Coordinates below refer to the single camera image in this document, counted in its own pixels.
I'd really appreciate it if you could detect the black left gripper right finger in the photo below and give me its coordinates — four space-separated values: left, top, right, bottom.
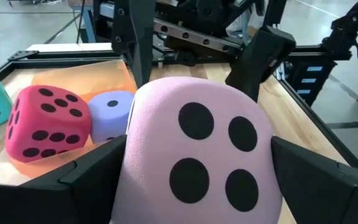
270 136 358 224

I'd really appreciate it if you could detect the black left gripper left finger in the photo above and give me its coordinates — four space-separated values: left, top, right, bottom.
20 134 127 224

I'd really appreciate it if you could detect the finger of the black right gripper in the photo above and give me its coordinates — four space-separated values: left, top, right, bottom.
224 24 297 104
111 0 157 90

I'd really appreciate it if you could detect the large purple foam die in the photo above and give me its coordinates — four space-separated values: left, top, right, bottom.
87 90 135 145

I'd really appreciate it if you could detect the large red foam die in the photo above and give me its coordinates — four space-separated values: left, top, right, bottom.
4 85 93 164

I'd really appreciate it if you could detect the large pink foam die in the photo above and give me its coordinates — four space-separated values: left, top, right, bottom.
109 76 284 224

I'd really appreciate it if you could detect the orange translucent plastic bin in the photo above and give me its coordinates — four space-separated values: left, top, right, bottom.
9 58 139 180

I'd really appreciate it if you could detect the blue metal table leg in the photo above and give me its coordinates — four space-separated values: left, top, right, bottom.
78 5 98 44

